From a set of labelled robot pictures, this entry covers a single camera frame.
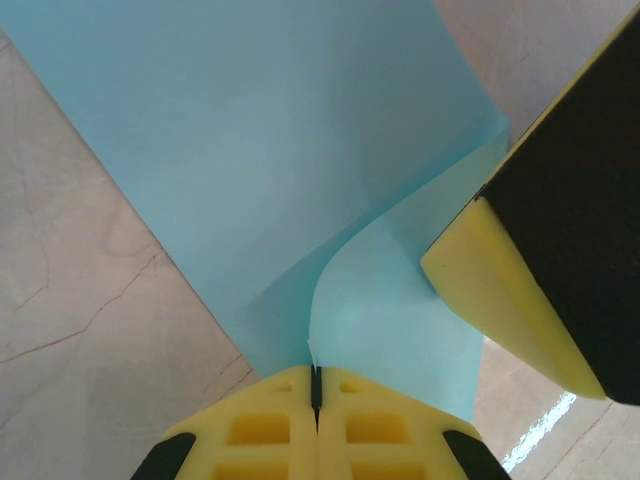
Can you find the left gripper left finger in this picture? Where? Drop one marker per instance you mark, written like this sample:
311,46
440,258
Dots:
260,440

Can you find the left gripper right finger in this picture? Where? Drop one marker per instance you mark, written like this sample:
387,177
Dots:
380,440

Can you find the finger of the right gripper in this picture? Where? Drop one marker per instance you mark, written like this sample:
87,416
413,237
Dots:
575,225

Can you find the light blue paper sheet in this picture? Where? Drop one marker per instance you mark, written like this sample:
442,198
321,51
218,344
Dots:
250,150

